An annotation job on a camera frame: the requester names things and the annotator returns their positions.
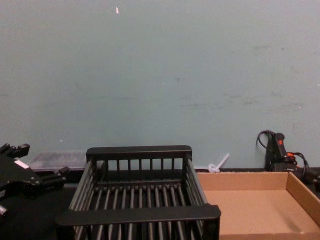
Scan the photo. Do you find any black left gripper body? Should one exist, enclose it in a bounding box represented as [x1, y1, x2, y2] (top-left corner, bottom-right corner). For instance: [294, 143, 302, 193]
[0, 152, 39, 201]

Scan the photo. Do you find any clear plastic case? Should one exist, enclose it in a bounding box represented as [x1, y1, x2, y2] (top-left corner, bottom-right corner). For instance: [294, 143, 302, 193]
[26, 150, 88, 174]

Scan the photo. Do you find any shallow brown cardboard tray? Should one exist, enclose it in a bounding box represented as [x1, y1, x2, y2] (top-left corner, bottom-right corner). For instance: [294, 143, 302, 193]
[195, 170, 320, 240]

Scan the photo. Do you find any black rack with steel bars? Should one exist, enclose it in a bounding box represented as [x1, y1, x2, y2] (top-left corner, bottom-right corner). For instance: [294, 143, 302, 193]
[54, 144, 222, 240]

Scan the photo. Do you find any white three-armed plastic piece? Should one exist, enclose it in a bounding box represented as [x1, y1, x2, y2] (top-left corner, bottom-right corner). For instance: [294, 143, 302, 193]
[207, 152, 231, 174]

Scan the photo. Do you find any black corded tool, red switch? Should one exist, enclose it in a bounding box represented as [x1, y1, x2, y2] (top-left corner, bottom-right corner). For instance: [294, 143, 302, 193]
[256, 129, 310, 181]

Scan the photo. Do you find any plain pale wall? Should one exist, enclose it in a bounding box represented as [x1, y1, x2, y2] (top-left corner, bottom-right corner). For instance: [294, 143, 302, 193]
[0, 0, 320, 173]

